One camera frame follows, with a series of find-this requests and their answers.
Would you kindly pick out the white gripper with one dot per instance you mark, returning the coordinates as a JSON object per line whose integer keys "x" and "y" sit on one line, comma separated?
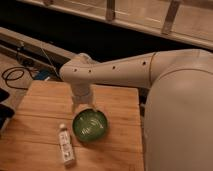
{"x": 82, "y": 94}

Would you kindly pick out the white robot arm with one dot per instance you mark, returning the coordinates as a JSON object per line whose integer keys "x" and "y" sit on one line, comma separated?
{"x": 178, "y": 122}

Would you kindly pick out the green ceramic bowl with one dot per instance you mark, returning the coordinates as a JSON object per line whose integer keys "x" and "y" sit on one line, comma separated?
{"x": 89, "y": 125}

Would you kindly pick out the blue box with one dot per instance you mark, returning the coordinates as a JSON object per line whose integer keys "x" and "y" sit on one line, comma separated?
{"x": 41, "y": 75}

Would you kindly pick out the black object at left edge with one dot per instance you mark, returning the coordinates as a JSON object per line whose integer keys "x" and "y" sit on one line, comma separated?
{"x": 6, "y": 113}

